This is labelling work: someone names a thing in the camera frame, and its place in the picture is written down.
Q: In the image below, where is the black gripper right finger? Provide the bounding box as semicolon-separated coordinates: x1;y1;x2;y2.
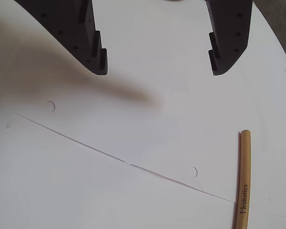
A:
204;0;253;76

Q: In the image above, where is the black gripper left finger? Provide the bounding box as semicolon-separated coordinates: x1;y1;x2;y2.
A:
14;0;108;76

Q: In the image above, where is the tan wooden pen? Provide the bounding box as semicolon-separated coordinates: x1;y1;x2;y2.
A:
231;129;252;229

